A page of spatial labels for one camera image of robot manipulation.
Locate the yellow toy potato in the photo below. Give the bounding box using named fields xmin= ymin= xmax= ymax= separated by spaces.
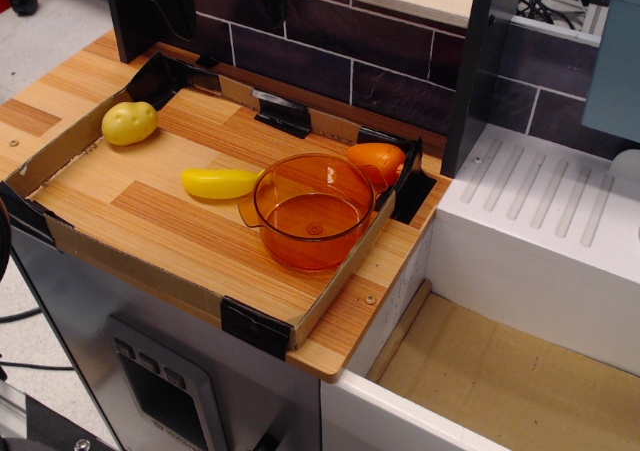
xmin=101 ymin=101 xmax=158 ymax=146

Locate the orange transparent plastic pot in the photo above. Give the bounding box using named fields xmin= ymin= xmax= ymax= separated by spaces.
xmin=238 ymin=153 xmax=388 ymax=271

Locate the cardboard fence with black tape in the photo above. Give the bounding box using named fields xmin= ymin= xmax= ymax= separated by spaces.
xmin=1 ymin=52 xmax=444 ymax=380

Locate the black caster wheel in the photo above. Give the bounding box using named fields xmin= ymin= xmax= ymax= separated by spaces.
xmin=9 ymin=0 xmax=38 ymax=16

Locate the yellow toy banana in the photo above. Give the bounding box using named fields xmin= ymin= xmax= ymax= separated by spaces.
xmin=181 ymin=168 xmax=264 ymax=200

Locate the orange toy carrot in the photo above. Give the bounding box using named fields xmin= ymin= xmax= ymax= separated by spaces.
xmin=346 ymin=143 xmax=406 ymax=187

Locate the blue-grey plastic bin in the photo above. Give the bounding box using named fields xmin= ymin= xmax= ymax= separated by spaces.
xmin=582 ymin=0 xmax=639 ymax=142

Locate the silver toy oven front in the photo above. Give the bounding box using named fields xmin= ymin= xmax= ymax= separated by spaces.
xmin=11 ymin=230 xmax=321 ymax=450

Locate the white toy sink unit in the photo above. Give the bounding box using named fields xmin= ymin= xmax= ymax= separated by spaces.
xmin=320 ymin=126 xmax=639 ymax=450

